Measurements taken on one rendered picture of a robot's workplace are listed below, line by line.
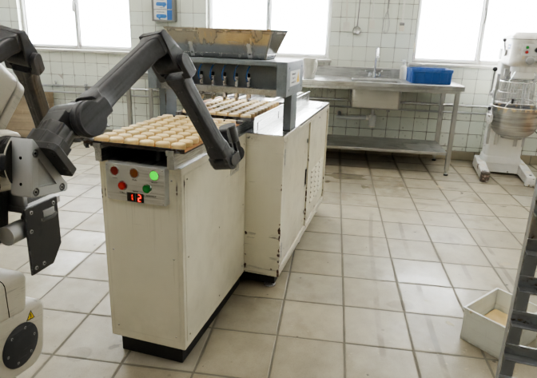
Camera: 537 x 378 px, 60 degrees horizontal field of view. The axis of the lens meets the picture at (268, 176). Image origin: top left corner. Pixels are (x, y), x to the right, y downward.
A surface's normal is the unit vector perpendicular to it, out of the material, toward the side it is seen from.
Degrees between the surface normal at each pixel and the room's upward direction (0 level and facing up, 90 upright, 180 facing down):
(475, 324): 90
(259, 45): 115
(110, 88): 75
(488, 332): 90
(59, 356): 0
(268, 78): 90
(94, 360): 0
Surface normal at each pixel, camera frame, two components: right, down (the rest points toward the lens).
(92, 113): 0.90, -0.04
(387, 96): -0.14, 0.30
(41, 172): 0.96, 0.11
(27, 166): -0.27, 0.13
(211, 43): -0.28, 0.65
